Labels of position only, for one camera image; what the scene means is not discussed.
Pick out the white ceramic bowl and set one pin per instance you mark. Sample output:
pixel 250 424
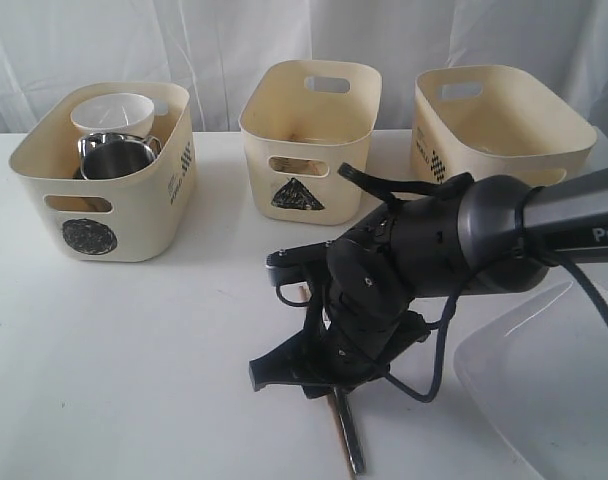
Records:
pixel 124 113

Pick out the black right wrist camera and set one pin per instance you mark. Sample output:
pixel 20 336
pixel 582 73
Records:
pixel 297 264

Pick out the white curtain backdrop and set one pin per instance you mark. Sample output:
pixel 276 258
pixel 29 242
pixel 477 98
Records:
pixel 218 50

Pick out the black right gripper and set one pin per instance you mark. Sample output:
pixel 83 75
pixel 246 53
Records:
pixel 345 355

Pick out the cream bin with square mark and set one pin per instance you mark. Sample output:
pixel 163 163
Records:
pixel 495 120

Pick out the white rectangular plate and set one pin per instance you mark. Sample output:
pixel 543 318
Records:
pixel 539 374

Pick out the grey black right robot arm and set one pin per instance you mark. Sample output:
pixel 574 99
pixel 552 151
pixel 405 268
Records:
pixel 394 278

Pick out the stainless steel table knife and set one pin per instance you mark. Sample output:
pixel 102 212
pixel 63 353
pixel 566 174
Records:
pixel 349 433

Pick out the cream bin with circle mark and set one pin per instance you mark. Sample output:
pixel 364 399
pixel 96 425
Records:
pixel 128 219

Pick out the steel mug with wire handle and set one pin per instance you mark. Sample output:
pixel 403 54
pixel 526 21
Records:
pixel 110 155

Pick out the cream bin with triangle mark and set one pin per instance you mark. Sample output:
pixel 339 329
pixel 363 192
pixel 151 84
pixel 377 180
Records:
pixel 317 110

